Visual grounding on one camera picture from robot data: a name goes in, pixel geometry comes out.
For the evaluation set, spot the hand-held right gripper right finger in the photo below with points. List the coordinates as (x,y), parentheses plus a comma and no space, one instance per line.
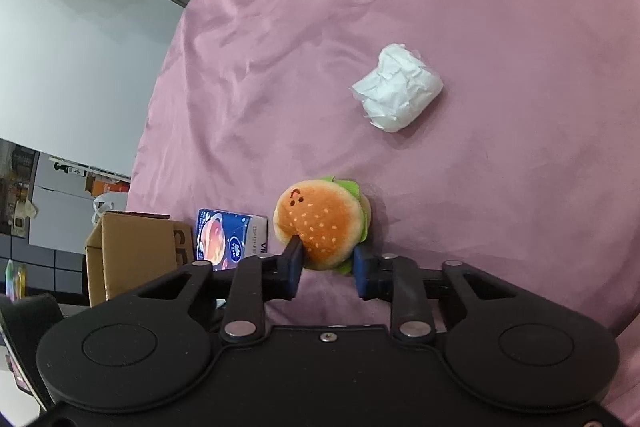
(362,274)

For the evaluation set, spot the blue printed tissue packet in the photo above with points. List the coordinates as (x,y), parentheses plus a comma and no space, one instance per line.
(227,237)

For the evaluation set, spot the white crumpled paper ball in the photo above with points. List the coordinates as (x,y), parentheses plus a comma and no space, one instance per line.
(400,89)

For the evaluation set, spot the white cabinet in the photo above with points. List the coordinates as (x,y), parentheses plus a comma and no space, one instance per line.
(60,212)

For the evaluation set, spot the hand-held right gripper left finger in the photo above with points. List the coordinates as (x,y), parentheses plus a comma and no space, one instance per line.
(294,269)

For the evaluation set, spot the burger plush toy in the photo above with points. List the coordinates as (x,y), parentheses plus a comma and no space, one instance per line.
(320,219)

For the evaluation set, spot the pink bed sheet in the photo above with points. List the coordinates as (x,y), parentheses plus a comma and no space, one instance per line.
(500,207)

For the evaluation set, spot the brown cardboard box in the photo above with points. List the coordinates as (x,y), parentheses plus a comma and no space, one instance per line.
(130,252)

